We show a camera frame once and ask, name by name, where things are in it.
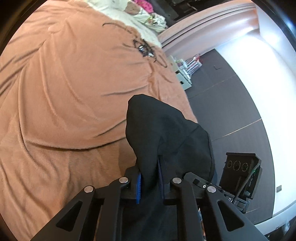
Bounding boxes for bear print pillow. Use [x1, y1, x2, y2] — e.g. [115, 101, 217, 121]
[111, 0, 167, 33]

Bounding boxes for right pink curtain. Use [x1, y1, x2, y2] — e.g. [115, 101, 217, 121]
[159, 1, 259, 59]

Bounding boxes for cream bed sheet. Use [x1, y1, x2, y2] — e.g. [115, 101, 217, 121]
[86, 1, 162, 48]

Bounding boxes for brown blanket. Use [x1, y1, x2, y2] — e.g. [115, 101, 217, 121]
[1, 1, 196, 240]

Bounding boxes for white nightstand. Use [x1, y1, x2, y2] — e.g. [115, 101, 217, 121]
[168, 56, 192, 90]

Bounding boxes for striped bag on nightstand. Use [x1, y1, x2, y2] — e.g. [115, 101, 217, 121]
[185, 54, 202, 76]

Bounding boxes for white patterned cloth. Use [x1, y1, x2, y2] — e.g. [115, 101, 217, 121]
[147, 13, 167, 33]

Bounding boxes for black tangled cable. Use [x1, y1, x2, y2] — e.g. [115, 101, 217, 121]
[102, 22, 168, 68]

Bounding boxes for black shorts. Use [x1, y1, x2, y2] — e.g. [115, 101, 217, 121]
[122, 94, 215, 240]

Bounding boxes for pink fluffy item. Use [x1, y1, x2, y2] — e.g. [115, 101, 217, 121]
[133, 0, 154, 14]

